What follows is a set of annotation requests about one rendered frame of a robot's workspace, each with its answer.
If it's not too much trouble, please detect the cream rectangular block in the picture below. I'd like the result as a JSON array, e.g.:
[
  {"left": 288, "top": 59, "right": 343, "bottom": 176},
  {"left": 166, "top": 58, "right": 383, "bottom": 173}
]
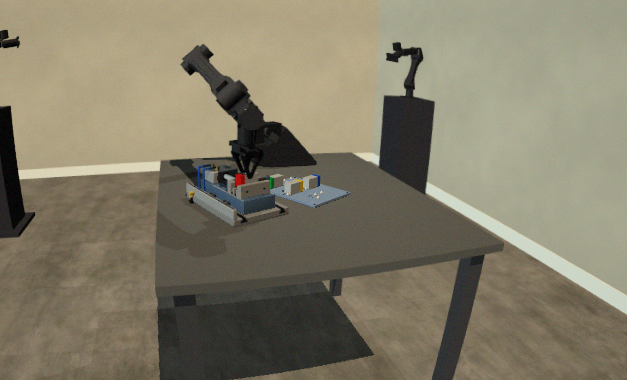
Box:
[{"left": 270, "top": 174, "right": 284, "bottom": 189}]

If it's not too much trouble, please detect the cream block with yellow end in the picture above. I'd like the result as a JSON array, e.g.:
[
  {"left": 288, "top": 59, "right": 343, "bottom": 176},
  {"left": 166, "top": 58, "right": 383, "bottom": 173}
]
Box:
[{"left": 284, "top": 179, "right": 303, "bottom": 195}]

